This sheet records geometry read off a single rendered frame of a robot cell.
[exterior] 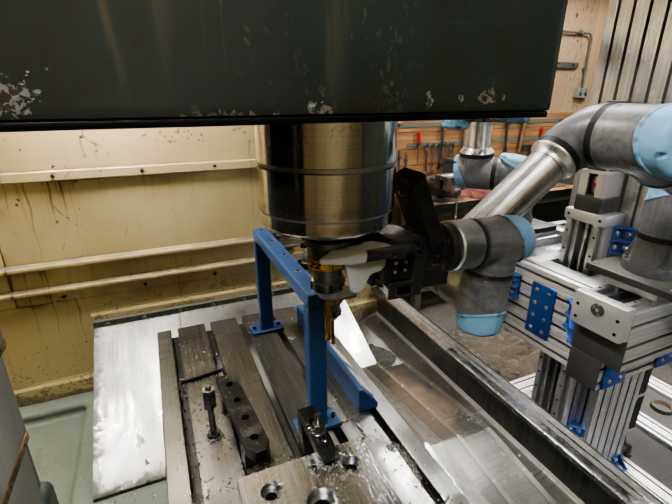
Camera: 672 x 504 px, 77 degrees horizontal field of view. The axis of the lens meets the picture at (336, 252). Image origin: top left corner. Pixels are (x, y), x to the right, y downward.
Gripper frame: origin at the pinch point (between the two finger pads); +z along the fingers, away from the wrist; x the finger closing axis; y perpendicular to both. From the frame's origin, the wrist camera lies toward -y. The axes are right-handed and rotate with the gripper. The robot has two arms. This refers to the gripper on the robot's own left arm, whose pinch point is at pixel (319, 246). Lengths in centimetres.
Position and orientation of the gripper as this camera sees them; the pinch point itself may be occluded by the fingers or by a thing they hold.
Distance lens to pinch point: 51.8
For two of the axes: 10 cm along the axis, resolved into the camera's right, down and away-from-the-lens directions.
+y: -0.5, 9.4, 3.3
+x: -4.4, -3.1, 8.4
